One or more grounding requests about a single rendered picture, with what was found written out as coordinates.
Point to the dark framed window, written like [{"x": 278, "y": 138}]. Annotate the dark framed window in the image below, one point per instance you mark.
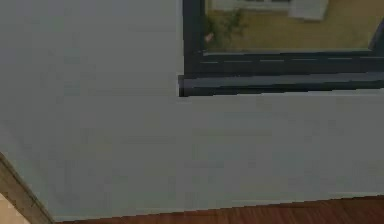
[{"x": 266, "y": 66}]

